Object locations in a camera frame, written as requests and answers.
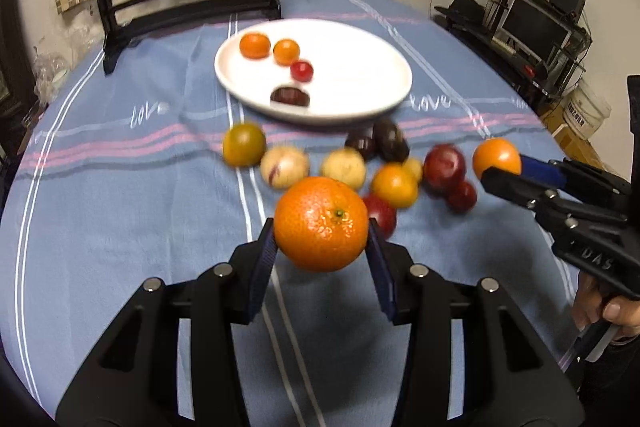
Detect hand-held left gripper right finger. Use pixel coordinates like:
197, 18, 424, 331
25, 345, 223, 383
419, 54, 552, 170
366, 218, 586, 427

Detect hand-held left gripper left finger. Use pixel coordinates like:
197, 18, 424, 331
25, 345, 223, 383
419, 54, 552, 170
55, 218, 280, 427

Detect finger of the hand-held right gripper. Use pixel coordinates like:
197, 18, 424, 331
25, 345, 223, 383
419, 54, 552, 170
517, 154, 633, 223
481, 167, 626, 235

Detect small red plum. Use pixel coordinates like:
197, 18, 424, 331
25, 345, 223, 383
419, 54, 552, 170
445, 179, 478, 212

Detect large orange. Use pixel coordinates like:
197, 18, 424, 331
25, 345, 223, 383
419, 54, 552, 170
274, 177, 371, 273

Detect large red plum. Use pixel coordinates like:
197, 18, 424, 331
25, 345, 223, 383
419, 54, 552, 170
423, 144, 468, 198

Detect yellow orange tangerine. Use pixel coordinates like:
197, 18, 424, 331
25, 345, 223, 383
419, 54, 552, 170
370, 163, 419, 209

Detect beige striped pepino melon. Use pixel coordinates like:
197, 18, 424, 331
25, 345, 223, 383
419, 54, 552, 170
260, 146, 311, 190

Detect small yellow fruit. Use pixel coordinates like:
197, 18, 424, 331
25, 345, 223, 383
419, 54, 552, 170
402, 156, 425, 182

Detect beige round fruit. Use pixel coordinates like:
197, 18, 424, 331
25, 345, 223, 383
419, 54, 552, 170
320, 148, 367, 190

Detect green yellow tangerine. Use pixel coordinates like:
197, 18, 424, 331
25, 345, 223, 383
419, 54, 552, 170
222, 122, 267, 168

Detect dark purple plum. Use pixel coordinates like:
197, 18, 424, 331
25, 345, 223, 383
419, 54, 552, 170
345, 130, 379, 161

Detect dark purple passion fruit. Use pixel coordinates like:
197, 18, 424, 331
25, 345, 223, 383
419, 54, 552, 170
372, 119, 411, 162

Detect white oval plate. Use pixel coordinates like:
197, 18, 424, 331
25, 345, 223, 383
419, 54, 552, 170
214, 18, 414, 124

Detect person's right hand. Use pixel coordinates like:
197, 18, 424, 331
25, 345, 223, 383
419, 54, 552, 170
572, 274, 640, 345

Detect cardboard box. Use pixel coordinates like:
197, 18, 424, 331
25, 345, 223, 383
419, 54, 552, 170
542, 107, 601, 158

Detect white plastic bucket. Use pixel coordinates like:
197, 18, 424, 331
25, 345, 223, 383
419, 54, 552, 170
562, 82, 612, 140

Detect black equipment rack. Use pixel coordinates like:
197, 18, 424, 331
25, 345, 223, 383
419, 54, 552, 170
434, 0, 593, 102

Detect blue striped tablecloth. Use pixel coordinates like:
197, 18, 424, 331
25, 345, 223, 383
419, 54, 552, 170
0, 0, 581, 427

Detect black computer monitor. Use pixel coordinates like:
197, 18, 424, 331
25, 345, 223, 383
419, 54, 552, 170
500, 0, 573, 52

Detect dark maroon fruit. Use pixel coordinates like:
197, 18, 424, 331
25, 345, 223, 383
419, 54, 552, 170
270, 86, 311, 108

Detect black hat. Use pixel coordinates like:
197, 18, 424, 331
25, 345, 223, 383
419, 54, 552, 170
435, 0, 487, 25

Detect small red cherry tomato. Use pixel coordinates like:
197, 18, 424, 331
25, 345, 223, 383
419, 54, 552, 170
290, 60, 315, 82

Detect small orange mandarin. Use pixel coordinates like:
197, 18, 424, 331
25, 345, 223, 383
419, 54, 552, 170
239, 33, 272, 60
273, 38, 301, 65

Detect clear plastic bag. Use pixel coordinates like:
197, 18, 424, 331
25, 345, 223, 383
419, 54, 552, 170
30, 17, 101, 102

